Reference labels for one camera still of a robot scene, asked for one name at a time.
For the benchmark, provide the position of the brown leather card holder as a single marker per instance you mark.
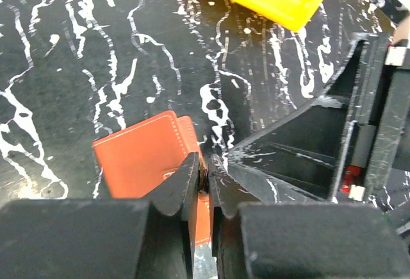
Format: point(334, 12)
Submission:
point(139, 158)

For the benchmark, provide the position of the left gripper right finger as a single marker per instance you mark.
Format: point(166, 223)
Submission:
point(255, 239)

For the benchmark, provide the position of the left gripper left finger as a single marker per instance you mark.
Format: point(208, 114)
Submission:
point(149, 237)

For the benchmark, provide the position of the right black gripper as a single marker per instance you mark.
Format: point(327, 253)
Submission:
point(352, 132)

